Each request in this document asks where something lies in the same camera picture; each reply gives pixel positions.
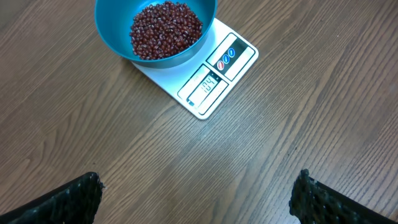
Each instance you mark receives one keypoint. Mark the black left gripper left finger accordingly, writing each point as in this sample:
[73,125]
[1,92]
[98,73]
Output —
[75,202]

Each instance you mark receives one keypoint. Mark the blue metal bowl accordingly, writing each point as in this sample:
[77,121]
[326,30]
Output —
[114,18]

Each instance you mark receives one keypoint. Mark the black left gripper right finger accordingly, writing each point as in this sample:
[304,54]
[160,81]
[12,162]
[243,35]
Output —
[314,202]

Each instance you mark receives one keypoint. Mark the red beans in bowl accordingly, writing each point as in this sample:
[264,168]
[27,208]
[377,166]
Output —
[164,30]

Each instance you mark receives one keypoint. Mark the white digital kitchen scale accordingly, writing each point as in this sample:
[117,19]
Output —
[202,83]

